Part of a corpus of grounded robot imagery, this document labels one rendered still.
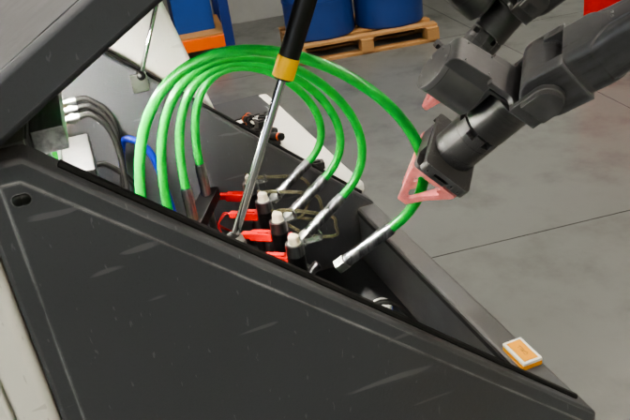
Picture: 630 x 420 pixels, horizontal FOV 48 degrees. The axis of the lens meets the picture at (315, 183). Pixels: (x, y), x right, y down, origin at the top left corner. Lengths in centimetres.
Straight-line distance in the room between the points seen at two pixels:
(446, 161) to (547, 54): 17
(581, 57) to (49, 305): 53
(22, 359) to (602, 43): 59
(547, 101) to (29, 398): 56
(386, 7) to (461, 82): 513
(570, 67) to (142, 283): 46
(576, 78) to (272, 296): 37
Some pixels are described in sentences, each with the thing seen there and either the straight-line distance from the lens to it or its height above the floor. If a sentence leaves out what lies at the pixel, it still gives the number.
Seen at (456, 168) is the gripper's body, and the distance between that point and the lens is 86.
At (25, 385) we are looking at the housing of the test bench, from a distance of 66.
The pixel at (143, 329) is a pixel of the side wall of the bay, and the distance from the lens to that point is 64.
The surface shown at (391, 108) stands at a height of 133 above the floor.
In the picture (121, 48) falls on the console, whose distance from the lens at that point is 126.
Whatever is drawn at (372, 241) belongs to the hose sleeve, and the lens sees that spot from 94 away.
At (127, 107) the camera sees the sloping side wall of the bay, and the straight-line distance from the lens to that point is 124.
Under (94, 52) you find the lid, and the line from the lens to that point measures 52.
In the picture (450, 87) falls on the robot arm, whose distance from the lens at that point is 78.
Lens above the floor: 163
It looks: 26 degrees down
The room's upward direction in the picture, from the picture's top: 8 degrees counter-clockwise
